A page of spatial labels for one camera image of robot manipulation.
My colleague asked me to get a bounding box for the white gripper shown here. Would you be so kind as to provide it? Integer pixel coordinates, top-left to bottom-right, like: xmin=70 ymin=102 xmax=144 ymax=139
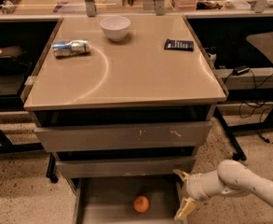
xmin=173 ymin=169 xmax=220 ymax=220

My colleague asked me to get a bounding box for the orange fruit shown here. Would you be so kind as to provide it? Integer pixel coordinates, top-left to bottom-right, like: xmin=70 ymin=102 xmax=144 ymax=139
xmin=133 ymin=196 xmax=149 ymax=213

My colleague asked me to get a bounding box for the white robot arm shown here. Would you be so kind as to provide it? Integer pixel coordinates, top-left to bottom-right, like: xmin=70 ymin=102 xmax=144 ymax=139
xmin=173 ymin=160 xmax=273 ymax=221

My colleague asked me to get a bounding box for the middle grey drawer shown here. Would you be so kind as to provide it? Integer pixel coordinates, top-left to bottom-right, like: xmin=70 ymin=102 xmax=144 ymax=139
xmin=56 ymin=156 xmax=196 ymax=178

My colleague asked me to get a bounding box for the top grey drawer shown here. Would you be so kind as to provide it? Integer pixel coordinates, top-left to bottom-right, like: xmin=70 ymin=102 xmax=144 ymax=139
xmin=34 ymin=121 xmax=211 ymax=152

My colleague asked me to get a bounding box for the bottom open grey drawer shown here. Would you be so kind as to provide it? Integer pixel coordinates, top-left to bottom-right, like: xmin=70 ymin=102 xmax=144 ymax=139
xmin=73 ymin=175 xmax=187 ymax=224

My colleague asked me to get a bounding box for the grey drawer cabinet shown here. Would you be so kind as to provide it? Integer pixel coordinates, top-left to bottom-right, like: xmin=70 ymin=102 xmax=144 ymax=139
xmin=20 ymin=14 xmax=229 ymax=224

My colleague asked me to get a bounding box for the black power adapter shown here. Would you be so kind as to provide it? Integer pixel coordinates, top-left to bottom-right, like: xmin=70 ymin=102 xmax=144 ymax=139
xmin=232 ymin=65 xmax=250 ymax=76

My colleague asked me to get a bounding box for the dark round side table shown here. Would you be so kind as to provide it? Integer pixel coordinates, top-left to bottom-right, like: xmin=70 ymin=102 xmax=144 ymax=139
xmin=246 ymin=32 xmax=273 ymax=65

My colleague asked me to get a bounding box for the white ceramic bowl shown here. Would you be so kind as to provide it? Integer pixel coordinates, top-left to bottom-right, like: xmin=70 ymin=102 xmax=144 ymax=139
xmin=100 ymin=16 xmax=130 ymax=41

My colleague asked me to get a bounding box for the crushed blue silver can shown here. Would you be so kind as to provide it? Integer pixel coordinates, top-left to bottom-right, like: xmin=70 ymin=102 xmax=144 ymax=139
xmin=51 ymin=39 xmax=90 ymax=58

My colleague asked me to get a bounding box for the black table leg frame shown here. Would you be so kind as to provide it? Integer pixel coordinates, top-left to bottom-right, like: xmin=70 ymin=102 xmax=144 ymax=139
xmin=214 ymin=107 xmax=247 ymax=161

